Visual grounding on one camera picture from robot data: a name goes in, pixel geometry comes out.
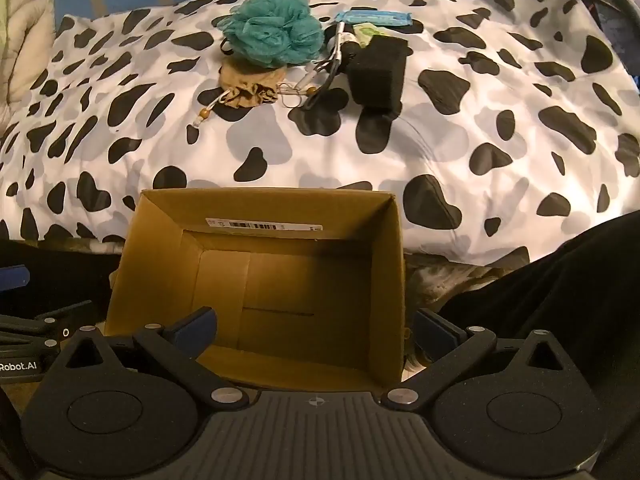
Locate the grey furry blanket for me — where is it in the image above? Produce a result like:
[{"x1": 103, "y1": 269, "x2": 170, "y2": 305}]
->
[{"x1": 402, "y1": 254, "x2": 506, "y2": 376}]

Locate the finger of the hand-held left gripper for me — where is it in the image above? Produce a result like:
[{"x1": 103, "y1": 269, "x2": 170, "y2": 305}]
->
[
  {"x1": 0, "y1": 264, "x2": 29, "y2": 292},
  {"x1": 0, "y1": 300, "x2": 96, "y2": 352}
]

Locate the brown cardboard box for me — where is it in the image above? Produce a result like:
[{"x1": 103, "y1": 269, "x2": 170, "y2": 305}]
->
[{"x1": 105, "y1": 187, "x2": 408, "y2": 392}]

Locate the blue wet wipes pack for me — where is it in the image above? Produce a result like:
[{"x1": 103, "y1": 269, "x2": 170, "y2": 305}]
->
[{"x1": 334, "y1": 9, "x2": 413, "y2": 28}]

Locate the beige quilt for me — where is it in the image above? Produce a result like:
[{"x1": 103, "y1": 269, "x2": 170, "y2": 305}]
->
[{"x1": 0, "y1": 0, "x2": 58, "y2": 131}]

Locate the tan drawstring pouch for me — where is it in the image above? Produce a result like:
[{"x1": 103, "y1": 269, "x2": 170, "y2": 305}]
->
[{"x1": 191, "y1": 57, "x2": 321, "y2": 130}]

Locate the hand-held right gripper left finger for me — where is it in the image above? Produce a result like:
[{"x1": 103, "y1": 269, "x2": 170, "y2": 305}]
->
[{"x1": 64, "y1": 306, "x2": 251, "y2": 409}]

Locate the black roll with white band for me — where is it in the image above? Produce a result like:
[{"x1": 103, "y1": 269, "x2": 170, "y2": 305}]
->
[{"x1": 324, "y1": 21, "x2": 362, "y2": 68}]

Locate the green tissue pack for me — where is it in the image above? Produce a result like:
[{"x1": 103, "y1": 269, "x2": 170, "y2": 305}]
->
[{"x1": 352, "y1": 22, "x2": 388, "y2": 51}]

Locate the teal mesh bath loofah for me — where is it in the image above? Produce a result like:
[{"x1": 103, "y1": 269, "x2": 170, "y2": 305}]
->
[{"x1": 220, "y1": 0, "x2": 326, "y2": 68}]

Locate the black foam block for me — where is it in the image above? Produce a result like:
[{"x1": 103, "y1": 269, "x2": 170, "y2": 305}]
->
[{"x1": 346, "y1": 35, "x2": 408, "y2": 118}]

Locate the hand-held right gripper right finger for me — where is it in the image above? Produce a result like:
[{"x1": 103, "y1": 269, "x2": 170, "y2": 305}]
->
[{"x1": 381, "y1": 307, "x2": 571, "y2": 409}]

